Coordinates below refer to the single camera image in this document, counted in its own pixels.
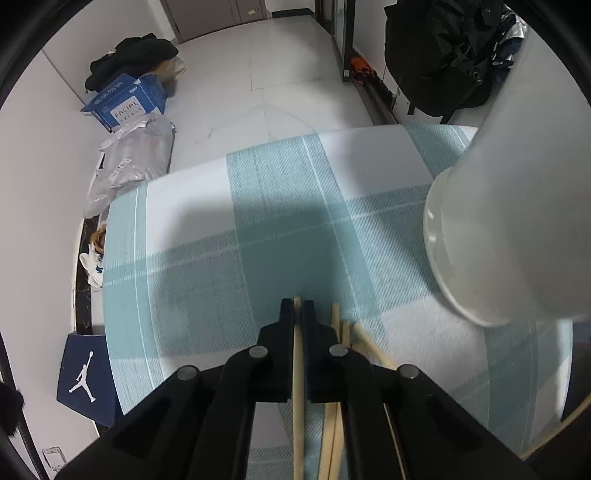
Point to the silver folded umbrella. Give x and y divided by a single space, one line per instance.
514 30

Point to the black framed glass door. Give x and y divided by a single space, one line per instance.
338 18

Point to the tan boot left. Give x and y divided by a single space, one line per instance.
97 239

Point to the blue facial tissue box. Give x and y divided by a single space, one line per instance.
126 99

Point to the tan boot right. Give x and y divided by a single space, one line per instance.
92 264

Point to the wooden chopstick right pair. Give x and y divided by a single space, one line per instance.
339 350

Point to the grey plastic mailer bag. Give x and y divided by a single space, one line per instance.
135 153

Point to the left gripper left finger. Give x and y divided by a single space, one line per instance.
276 368

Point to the teal plaid tablecloth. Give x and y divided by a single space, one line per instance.
198 261

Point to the grey entrance door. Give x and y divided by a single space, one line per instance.
191 19

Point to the navy jordan shoe box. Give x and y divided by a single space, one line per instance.
85 381

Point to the orange black tool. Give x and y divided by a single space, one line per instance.
361 71

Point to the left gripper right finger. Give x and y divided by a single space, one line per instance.
317 338

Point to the white utensil holder cup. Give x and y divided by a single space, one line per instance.
507 228

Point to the black clothes pile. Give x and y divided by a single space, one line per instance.
133 56

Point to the tan boot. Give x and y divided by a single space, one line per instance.
97 239
92 264

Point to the black backpack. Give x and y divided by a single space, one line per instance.
440 53

